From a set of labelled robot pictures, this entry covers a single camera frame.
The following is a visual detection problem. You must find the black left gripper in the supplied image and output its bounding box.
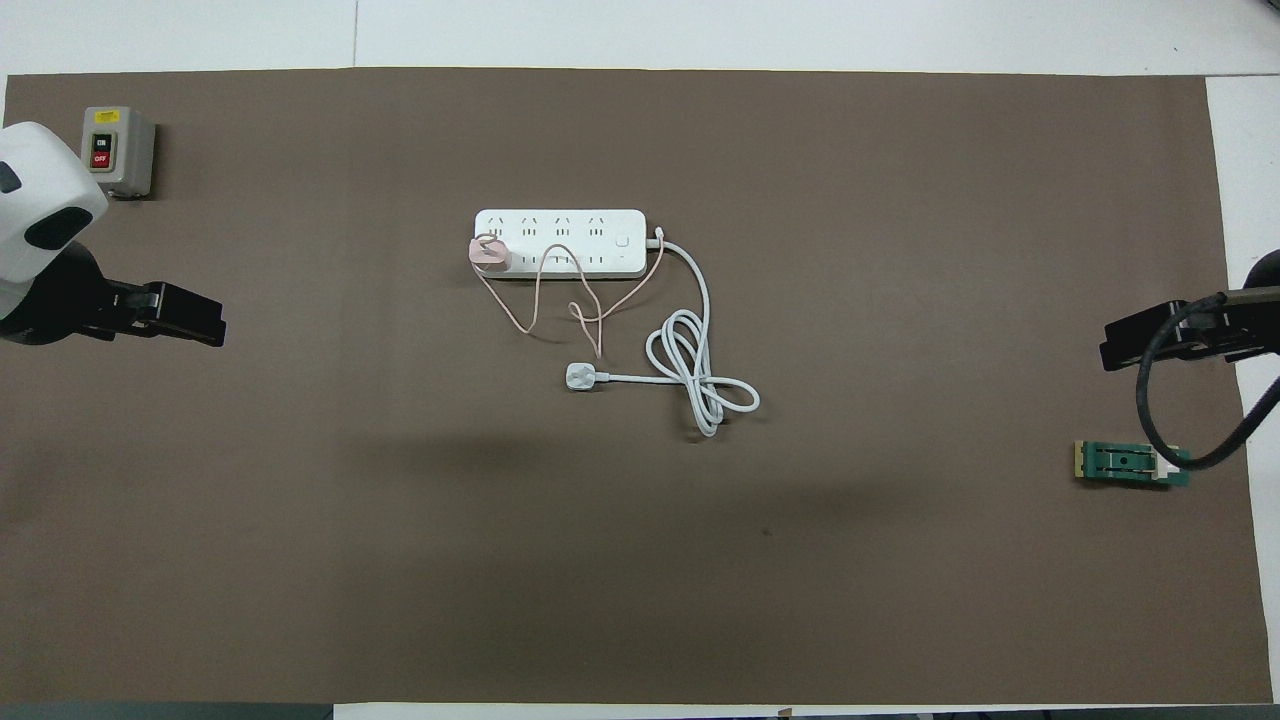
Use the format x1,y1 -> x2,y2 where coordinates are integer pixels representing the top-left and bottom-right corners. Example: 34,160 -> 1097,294
86,282 -> 228,349

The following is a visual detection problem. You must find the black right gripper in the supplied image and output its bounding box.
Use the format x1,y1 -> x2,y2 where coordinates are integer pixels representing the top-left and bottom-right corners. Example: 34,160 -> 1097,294
1099,287 -> 1280,373

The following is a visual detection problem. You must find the pink charging cable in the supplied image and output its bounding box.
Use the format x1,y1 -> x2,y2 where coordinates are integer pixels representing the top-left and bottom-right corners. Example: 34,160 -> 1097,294
469,232 -> 667,360

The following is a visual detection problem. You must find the green circuit board module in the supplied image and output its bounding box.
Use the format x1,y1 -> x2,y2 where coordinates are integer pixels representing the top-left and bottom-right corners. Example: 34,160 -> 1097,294
1074,440 -> 1193,490

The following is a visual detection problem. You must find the white power strip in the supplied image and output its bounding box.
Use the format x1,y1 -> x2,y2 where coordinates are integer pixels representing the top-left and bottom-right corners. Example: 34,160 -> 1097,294
474,208 -> 648,280

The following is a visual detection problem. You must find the brown table mat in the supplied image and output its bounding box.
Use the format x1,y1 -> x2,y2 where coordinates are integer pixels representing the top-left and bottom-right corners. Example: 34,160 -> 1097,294
0,67 -> 1273,706

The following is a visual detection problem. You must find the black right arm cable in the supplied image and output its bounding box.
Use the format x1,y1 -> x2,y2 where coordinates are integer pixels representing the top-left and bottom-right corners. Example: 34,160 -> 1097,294
1136,292 -> 1280,472

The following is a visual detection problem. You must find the grey on-off switch box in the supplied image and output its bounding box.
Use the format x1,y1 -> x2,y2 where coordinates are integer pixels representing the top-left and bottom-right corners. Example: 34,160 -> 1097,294
80,106 -> 158,201

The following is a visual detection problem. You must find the white power cord with plug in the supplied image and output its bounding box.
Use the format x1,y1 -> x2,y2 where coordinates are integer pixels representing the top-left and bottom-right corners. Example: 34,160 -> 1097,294
565,228 -> 762,439

